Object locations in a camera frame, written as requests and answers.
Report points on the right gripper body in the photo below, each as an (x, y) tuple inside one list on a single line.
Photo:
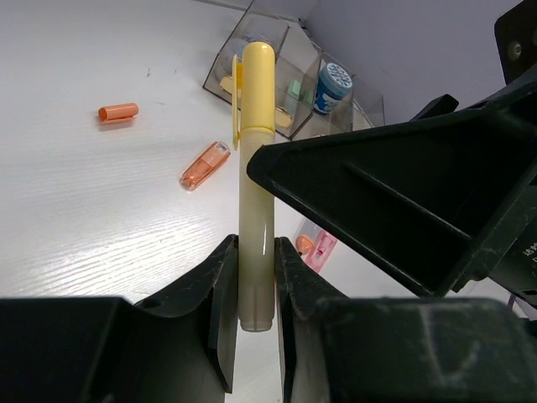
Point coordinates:
[(483, 161)]

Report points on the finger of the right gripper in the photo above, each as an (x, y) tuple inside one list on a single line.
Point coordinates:
[(362, 188)]

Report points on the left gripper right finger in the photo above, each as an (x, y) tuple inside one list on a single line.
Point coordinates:
[(334, 348)]

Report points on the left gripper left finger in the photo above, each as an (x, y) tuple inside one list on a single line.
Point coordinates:
[(177, 345)]

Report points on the grey orange highlighter pen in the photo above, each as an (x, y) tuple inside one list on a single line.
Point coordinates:
[(307, 235)]

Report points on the blue lid pin jar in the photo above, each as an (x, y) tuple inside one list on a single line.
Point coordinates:
[(334, 83)]

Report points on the yellow highlighter body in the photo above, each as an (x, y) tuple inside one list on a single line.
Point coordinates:
[(256, 241)]

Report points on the clear green highlighter body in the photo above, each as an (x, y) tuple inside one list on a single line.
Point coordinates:
[(295, 93)]

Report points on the small orange marker cap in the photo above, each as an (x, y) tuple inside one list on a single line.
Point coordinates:
[(119, 113)]

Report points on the yellow marker cap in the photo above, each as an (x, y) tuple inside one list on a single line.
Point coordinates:
[(253, 90)]

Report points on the pink highlighter pen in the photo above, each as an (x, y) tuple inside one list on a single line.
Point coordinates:
[(321, 251)]

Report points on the clear compartment organizer tray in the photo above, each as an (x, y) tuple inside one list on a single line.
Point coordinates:
[(296, 58)]

